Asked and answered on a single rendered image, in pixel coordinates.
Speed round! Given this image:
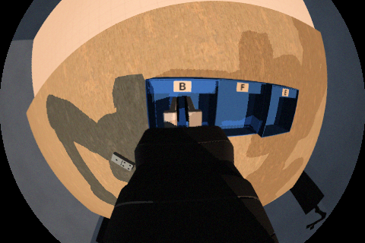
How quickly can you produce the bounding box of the blue rack of bins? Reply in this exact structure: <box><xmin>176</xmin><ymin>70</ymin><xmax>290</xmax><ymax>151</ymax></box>
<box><xmin>145</xmin><ymin>77</ymin><xmax>299</xmax><ymax>137</ymax></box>

